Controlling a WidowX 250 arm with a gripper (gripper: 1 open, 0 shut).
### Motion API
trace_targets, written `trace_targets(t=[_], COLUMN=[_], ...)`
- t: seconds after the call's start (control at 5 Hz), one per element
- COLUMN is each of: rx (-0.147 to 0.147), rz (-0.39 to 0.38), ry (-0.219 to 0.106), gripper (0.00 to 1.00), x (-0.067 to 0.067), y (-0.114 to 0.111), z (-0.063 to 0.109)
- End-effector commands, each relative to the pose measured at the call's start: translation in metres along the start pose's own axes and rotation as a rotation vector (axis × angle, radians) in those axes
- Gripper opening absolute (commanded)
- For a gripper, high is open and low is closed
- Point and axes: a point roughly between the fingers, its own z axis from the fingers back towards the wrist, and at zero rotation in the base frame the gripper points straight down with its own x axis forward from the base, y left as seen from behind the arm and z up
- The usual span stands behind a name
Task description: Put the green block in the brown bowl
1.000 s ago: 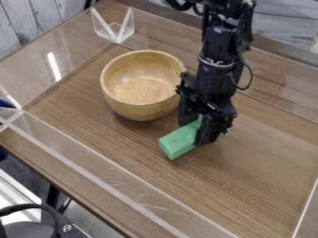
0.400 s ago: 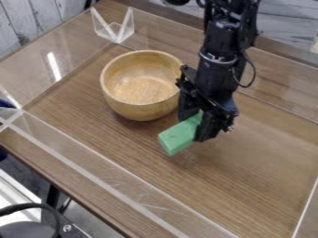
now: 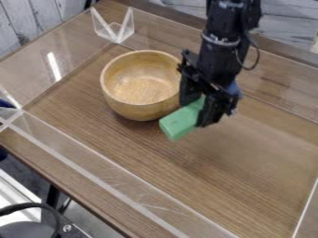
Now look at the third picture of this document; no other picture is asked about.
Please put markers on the black chair armrest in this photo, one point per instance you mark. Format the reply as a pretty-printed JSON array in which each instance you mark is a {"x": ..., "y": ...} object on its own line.
[{"x": 22, "y": 223}]

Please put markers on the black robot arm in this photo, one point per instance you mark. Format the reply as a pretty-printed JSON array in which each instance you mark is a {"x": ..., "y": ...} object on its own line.
[{"x": 230, "y": 17}]

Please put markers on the black table leg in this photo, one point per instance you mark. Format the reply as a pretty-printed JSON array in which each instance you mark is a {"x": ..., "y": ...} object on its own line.
[{"x": 53, "y": 196}]

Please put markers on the clear acrylic enclosure wall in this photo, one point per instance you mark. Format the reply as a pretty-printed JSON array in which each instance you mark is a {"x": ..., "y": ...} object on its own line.
[{"x": 240, "y": 179}]

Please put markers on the green rectangular block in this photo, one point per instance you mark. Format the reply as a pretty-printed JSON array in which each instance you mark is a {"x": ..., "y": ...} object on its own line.
[{"x": 181, "y": 122}]

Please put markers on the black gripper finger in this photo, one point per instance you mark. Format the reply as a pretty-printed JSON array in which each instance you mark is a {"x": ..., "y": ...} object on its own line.
[
  {"x": 190, "y": 89},
  {"x": 217, "y": 104}
]

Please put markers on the blue object at left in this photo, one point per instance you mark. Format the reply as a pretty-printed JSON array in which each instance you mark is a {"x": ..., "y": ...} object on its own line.
[{"x": 6, "y": 104}]

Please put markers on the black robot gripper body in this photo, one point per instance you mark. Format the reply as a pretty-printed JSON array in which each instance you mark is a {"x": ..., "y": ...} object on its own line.
[{"x": 218, "y": 62}]

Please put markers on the clear acrylic corner bracket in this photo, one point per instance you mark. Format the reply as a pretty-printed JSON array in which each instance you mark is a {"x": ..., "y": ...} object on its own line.
[{"x": 115, "y": 32}]

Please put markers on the light wooden bowl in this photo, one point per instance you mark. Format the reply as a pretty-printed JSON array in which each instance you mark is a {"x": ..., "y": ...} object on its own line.
[{"x": 140, "y": 83}]

